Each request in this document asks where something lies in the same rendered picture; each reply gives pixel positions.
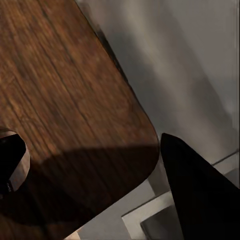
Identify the drop in sink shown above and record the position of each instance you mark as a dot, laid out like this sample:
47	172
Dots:
158	218

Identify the cutting board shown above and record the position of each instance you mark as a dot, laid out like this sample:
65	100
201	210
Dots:
90	141

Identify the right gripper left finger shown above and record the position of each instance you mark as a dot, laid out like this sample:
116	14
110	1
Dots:
12	150

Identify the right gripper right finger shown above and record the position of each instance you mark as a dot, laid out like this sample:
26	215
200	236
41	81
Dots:
207	203

